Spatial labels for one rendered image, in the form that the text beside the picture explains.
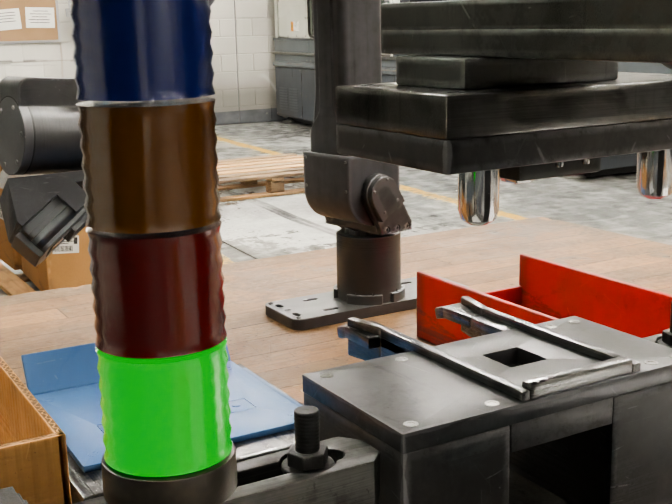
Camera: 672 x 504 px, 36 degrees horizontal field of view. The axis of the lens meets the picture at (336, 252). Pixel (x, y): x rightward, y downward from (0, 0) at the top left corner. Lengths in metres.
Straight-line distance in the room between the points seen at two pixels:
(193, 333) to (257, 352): 0.59
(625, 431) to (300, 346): 0.38
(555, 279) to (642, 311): 0.10
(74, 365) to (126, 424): 0.46
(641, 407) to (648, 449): 0.03
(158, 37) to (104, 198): 0.05
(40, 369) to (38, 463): 0.21
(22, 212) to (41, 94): 0.09
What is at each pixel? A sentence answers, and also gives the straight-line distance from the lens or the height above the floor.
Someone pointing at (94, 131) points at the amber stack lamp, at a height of 1.15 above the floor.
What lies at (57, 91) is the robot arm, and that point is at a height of 1.13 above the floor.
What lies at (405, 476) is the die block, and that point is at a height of 0.96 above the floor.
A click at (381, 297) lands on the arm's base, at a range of 0.97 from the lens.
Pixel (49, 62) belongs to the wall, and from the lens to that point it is 11.48.
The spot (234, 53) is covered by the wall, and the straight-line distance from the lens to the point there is 12.07.
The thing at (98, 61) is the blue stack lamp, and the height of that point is 1.17.
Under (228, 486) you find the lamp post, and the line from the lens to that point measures 0.31.
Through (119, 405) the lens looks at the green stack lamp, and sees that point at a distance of 0.30.
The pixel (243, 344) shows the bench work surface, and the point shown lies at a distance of 0.90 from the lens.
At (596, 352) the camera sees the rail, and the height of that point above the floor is 0.99.
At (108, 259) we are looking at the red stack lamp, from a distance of 0.28.
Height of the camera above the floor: 1.18
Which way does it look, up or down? 13 degrees down
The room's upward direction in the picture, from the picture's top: 1 degrees counter-clockwise
